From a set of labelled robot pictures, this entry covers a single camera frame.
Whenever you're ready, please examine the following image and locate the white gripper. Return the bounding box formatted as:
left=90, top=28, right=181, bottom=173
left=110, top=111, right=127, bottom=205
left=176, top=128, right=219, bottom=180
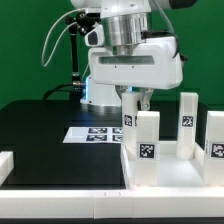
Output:
left=85, top=25, right=183, bottom=111

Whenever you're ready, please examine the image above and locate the white desk top tray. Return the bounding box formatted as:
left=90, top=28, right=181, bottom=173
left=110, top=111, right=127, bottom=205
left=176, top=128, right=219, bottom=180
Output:
left=121, top=141, right=224, bottom=190

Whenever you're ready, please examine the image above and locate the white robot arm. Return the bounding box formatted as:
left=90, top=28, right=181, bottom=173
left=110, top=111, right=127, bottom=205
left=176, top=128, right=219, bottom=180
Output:
left=70, top=0, right=197, bottom=112

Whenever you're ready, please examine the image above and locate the fiducial marker sheet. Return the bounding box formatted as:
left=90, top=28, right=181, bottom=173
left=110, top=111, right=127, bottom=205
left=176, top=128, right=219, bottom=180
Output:
left=63, top=127, right=123, bottom=143

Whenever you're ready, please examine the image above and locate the white left barrier block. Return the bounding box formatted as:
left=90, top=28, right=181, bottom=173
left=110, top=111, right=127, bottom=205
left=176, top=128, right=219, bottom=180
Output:
left=0, top=151, right=14, bottom=187

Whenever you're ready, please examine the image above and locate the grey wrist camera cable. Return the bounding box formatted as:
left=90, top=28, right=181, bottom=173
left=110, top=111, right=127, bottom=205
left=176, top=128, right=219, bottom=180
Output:
left=146, top=0, right=183, bottom=61

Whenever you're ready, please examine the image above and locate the black base cable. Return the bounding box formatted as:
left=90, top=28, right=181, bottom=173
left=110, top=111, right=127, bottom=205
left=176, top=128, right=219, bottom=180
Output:
left=42, top=82, right=84, bottom=101

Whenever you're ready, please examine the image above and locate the silver depth camera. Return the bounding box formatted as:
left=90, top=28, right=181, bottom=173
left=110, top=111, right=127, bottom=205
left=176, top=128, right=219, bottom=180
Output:
left=86, top=9, right=101, bottom=22

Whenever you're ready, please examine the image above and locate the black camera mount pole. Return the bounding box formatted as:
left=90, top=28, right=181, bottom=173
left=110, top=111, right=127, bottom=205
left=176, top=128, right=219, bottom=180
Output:
left=65, top=12, right=94, bottom=97

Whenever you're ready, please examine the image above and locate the white front barrier wall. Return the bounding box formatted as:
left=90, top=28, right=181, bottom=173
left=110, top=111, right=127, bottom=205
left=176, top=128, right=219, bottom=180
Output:
left=0, top=187, right=224, bottom=219

